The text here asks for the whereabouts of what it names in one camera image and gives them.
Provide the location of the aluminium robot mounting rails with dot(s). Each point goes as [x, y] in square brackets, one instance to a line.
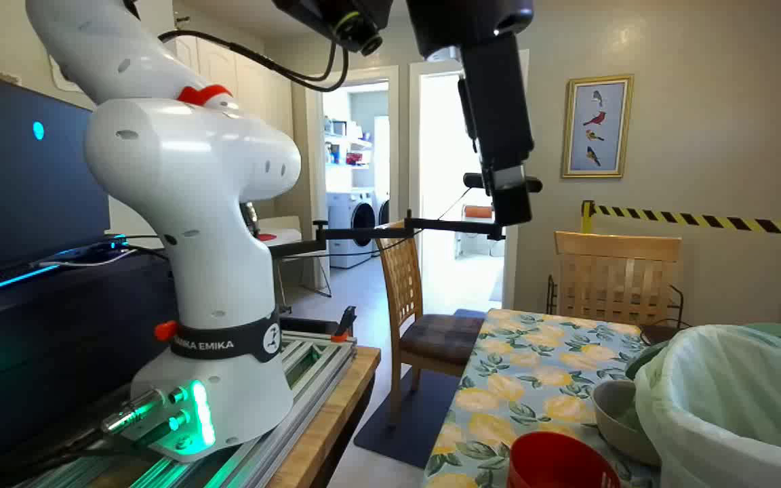
[206, 427]

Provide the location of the framed bird picture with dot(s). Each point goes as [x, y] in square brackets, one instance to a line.
[594, 127]

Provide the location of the black monitor screen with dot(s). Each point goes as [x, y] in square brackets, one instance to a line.
[48, 193]

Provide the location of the black camera tripod arm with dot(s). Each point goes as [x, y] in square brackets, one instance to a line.
[411, 225]

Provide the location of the grey bowl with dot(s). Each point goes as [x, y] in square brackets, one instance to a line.
[620, 424]

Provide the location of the black control box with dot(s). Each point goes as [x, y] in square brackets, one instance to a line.
[73, 336]

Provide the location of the wooden chair with cushion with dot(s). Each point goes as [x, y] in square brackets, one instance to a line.
[439, 341]

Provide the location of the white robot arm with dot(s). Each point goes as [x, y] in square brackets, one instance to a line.
[176, 150]

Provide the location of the dark blue floor mat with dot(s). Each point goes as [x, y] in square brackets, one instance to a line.
[411, 432]

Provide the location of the red lid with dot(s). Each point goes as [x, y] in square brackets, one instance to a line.
[545, 459]

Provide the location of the floral lemon tablecloth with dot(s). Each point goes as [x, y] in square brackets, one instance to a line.
[532, 372]

